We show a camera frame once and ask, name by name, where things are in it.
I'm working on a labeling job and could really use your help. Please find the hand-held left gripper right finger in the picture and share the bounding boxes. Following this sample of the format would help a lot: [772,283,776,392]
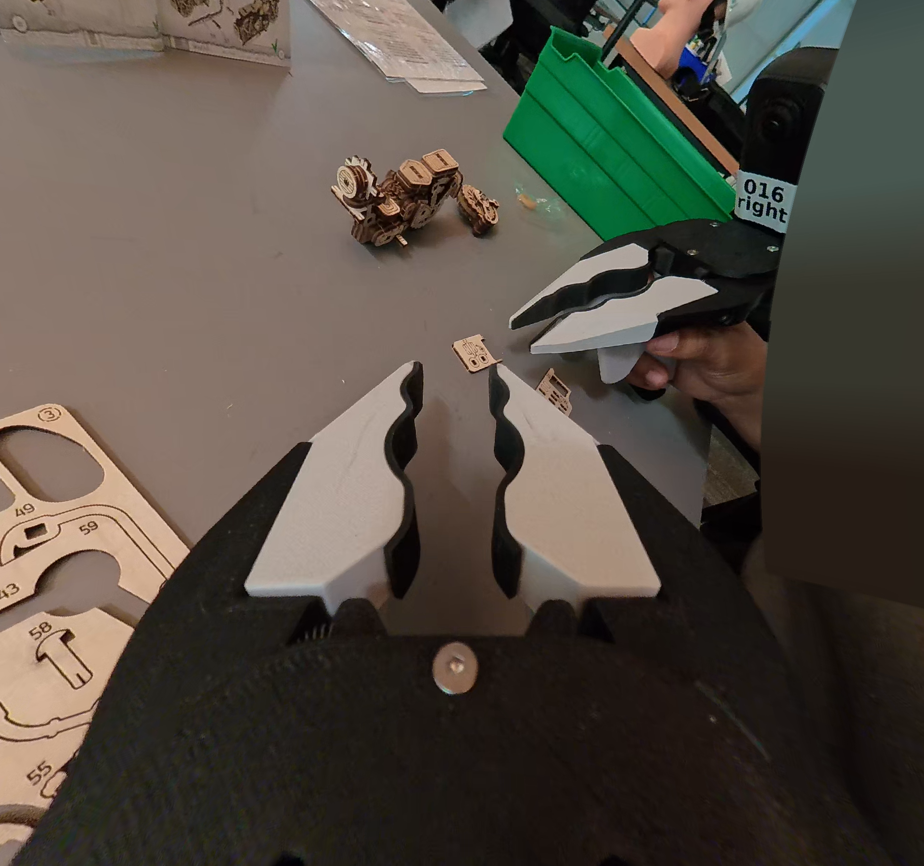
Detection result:
[489,362,663,616]

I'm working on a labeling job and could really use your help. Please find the small slotted wooden piece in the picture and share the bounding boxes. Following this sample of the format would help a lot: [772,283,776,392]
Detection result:
[536,368,573,417]

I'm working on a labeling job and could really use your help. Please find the mannequin head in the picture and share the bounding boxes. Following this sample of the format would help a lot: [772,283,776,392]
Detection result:
[657,0,730,76]

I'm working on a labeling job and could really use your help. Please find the grey desk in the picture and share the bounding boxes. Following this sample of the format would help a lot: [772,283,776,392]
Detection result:
[0,0,712,831]

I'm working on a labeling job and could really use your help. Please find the wooden side table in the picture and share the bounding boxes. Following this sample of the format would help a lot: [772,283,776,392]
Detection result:
[603,25,741,174]

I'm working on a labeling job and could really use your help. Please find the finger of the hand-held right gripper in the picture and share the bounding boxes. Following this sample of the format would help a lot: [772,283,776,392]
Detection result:
[507,242,655,332]
[529,276,720,386]

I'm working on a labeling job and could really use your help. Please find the small wooden piece round holes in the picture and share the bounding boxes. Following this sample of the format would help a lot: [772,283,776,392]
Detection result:
[452,334,502,374]

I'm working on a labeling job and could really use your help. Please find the wooden puzzle parts sheet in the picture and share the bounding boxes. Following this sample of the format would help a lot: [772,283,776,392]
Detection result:
[0,404,190,845]

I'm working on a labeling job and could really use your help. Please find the plastic-sleeved paper sheets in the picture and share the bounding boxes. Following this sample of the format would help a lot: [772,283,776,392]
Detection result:
[289,0,487,94]

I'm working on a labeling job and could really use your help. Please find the green plastic bin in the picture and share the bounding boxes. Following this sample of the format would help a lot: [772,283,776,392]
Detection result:
[503,26,737,240]

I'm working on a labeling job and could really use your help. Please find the person's right hand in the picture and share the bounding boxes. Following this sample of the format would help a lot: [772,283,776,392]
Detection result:
[627,321,768,448]

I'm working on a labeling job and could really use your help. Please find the wooden model motorcycle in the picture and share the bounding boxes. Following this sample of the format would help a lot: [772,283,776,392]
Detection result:
[331,149,463,247]

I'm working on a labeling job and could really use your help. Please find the small wooden wheel assembly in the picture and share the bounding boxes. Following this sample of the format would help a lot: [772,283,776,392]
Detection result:
[457,183,501,236]

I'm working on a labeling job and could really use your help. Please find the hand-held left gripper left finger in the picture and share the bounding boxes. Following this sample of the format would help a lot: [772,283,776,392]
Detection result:
[243,359,424,616]

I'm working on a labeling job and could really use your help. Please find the small clear plastic bag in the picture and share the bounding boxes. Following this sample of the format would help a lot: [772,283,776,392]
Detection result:
[514,183,567,217]

